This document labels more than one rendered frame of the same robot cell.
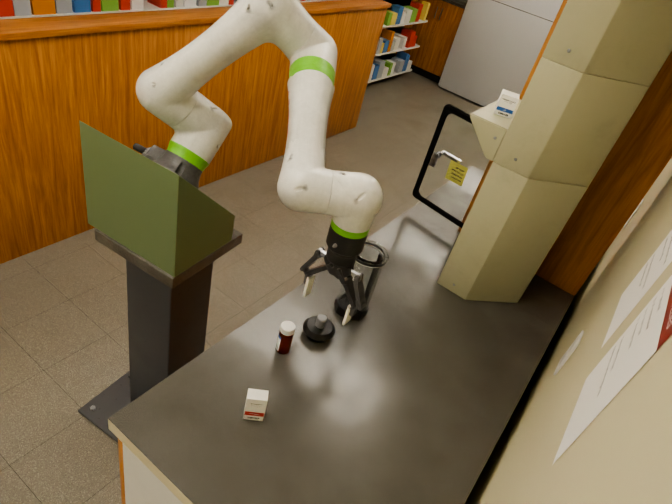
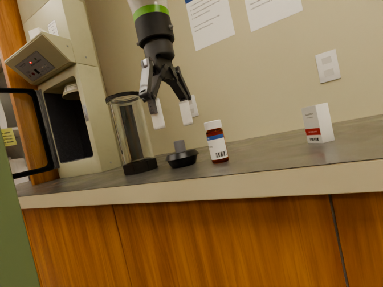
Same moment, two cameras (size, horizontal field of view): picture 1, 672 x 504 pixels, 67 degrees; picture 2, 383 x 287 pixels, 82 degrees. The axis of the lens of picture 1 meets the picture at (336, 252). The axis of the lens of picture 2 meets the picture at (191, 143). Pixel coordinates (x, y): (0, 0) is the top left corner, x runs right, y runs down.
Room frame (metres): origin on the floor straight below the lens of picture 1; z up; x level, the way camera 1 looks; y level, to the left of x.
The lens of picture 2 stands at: (0.94, 0.56, 1.01)
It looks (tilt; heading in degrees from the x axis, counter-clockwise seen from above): 2 degrees down; 273
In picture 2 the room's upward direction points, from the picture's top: 12 degrees counter-clockwise
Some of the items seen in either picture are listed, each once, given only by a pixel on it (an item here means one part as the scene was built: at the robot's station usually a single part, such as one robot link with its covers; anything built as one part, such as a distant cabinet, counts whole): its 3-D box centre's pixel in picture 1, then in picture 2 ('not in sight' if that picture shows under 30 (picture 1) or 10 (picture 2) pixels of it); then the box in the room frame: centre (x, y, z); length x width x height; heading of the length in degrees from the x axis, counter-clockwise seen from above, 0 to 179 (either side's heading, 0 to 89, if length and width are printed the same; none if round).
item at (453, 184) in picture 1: (459, 170); (5, 133); (1.76, -0.36, 1.19); 0.30 x 0.01 x 0.40; 55
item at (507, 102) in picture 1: (506, 103); (40, 39); (1.51, -0.36, 1.54); 0.05 x 0.05 x 0.06; 82
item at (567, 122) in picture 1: (536, 190); (84, 94); (1.48, -0.54, 1.33); 0.32 x 0.25 x 0.77; 153
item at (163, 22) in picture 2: (347, 236); (154, 34); (1.01, -0.02, 1.28); 0.12 x 0.09 x 0.06; 153
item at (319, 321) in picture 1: (319, 325); (180, 152); (1.00, -0.01, 0.97); 0.09 x 0.09 x 0.07
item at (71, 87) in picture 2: not in sight; (81, 90); (1.47, -0.51, 1.34); 0.18 x 0.18 x 0.05
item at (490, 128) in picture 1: (501, 125); (39, 61); (1.56, -0.38, 1.46); 0.32 x 0.11 x 0.10; 153
